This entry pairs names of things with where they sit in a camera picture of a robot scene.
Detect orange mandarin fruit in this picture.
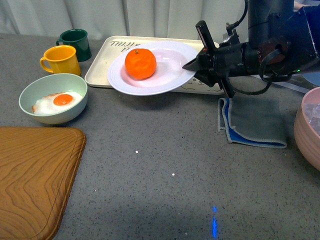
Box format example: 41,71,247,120
124,48,157,80

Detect wooden cutting board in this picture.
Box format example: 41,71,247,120
0,126,86,240

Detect pink plastic bowl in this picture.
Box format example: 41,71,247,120
293,87,320,170

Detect beige bear serving tray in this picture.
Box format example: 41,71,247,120
84,36,224,95

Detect fake fried egg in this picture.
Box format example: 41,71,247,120
31,91,83,115

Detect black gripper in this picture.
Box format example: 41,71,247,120
182,20,260,98

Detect blue plastic cup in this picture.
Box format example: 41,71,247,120
302,71,320,87

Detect dark green mug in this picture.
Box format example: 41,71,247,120
56,29,92,62

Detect light green bowl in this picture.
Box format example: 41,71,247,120
18,73,88,125

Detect grey blue folded cloth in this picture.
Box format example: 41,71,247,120
217,95,287,149

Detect clear fake ice cubes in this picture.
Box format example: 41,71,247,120
304,103,320,135

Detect grey curtain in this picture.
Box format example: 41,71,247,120
0,0,245,42

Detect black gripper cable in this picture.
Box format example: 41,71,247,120
222,0,296,96

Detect yellow mug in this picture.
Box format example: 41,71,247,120
39,45,81,76

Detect white ridged plate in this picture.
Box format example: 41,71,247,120
107,41,197,96

